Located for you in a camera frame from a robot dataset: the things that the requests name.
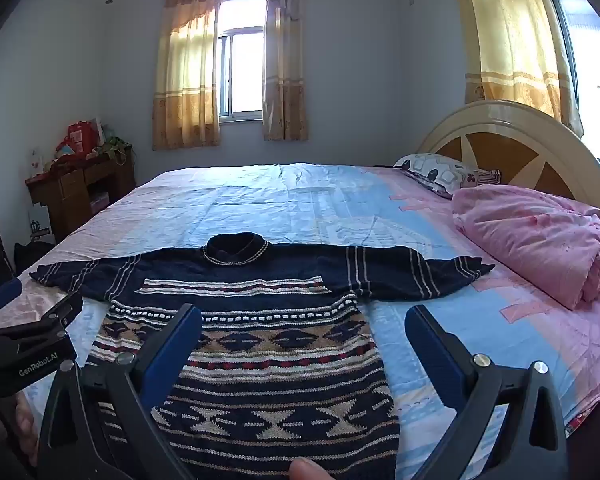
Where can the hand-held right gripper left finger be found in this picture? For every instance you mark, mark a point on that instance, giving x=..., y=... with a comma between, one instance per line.
x=176, y=345

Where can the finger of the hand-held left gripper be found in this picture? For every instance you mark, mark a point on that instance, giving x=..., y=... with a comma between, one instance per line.
x=50, y=316
x=2, y=296

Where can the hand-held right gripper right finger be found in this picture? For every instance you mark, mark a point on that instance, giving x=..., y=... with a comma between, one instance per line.
x=430, y=352

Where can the navy patterned knit sweater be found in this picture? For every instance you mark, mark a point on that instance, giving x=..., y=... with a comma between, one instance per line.
x=280, y=350

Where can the person's left hand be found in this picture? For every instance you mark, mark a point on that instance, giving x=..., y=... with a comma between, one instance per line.
x=27, y=427

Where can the person's right hand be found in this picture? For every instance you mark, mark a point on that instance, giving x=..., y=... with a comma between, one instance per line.
x=310, y=470

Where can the dark bag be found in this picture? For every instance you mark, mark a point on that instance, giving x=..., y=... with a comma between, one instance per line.
x=32, y=255

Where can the white printed bag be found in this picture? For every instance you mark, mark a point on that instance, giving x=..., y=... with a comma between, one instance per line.
x=40, y=225

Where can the dark wooden desk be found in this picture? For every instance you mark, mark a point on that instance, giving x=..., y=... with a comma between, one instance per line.
x=75, y=190

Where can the pink folded quilt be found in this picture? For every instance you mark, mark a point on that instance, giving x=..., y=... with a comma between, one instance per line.
x=530, y=240

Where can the red gift bags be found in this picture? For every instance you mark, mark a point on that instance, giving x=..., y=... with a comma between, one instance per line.
x=77, y=137

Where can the pink and blue bed sheet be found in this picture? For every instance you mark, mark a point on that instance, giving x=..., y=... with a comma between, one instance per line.
x=290, y=205

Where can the cream and wood headboard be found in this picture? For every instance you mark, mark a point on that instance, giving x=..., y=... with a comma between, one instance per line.
x=510, y=125

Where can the yellow orange curtain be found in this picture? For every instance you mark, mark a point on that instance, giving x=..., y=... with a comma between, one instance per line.
x=185, y=80
x=515, y=40
x=284, y=60

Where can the small window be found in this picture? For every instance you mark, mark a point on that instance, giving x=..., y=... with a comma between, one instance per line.
x=242, y=65

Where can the large window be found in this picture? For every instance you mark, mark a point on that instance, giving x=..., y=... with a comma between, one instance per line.
x=595, y=70

